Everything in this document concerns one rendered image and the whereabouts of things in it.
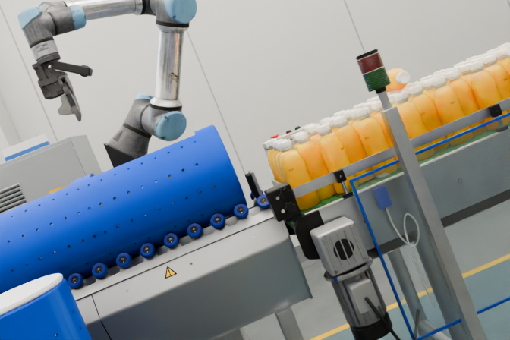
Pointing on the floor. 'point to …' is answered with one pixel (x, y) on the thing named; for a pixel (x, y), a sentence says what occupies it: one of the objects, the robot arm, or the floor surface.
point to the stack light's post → (432, 224)
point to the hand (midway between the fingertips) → (80, 116)
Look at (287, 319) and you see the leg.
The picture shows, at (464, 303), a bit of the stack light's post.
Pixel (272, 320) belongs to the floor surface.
